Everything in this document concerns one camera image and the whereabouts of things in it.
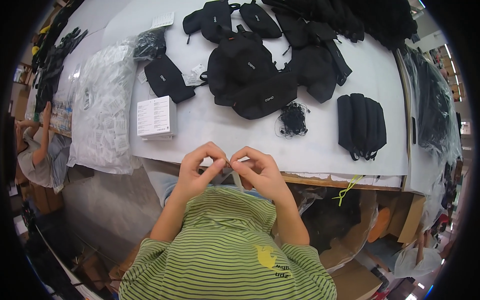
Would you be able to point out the person's right hand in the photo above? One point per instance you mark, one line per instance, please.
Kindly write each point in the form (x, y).
(264, 176)

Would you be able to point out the person's left hand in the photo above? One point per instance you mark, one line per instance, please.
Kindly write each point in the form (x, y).
(191, 176)

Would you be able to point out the small clear plastic strip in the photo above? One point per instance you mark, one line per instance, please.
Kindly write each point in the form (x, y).
(236, 179)

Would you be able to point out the stack of white boxes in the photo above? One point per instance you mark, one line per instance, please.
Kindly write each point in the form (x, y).
(155, 117)

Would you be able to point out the person's body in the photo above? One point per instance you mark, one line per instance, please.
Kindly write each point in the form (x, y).
(225, 255)

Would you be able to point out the large clear plastic bag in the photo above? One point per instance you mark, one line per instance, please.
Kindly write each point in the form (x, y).
(337, 221)

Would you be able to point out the flat black pouch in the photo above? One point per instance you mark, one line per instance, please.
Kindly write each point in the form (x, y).
(167, 78)

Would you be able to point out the white hang tags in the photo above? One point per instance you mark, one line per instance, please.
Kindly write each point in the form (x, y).
(193, 75)

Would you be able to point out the heap of black sling bags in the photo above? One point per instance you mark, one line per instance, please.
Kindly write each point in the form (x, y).
(247, 75)

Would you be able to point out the stack of black sleeves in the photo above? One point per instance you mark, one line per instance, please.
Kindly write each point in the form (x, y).
(362, 123)

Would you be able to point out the clear bag of white tags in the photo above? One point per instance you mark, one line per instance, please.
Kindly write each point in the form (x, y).
(103, 108)

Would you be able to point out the brown cardboard boxes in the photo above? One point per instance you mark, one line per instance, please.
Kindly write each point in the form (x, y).
(356, 281)

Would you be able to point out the colourful printed packets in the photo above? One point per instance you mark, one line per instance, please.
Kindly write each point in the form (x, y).
(62, 114)

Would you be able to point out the small oval black pouch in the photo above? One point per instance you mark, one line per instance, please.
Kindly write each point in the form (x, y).
(259, 20)

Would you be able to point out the black flat bar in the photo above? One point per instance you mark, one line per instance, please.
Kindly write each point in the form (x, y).
(414, 130)

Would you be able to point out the white paper sheet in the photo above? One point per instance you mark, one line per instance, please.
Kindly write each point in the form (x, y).
(163, 20)

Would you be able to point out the black waist bag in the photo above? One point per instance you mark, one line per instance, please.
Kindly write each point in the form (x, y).
(210, 18)

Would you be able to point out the clear bag of black goods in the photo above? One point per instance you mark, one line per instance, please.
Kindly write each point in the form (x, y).
(435, 108)

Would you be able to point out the large pile of black bags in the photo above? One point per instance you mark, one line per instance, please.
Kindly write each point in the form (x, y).
(367, 18)

